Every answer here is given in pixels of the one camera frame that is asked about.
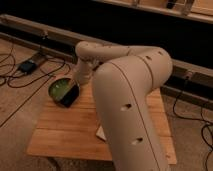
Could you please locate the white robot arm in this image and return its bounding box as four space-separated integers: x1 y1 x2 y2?
75 41 172 171

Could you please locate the green ceramic bowl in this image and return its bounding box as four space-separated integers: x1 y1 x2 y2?
48 78 78 102

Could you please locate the white rectangular sponge block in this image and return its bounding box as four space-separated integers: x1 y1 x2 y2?
96 127 106 141

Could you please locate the wooden table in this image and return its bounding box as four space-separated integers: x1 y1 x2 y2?
26 73 178 166

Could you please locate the black power adapter box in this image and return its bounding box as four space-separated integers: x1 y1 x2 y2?
18 61 37 74

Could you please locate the black floor cables left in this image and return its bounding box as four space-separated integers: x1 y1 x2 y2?
0 39 72 128

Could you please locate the long metal rail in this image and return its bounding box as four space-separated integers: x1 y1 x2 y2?
0 13 213 88

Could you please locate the black cables right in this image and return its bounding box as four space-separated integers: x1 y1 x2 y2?
170 76 213 171

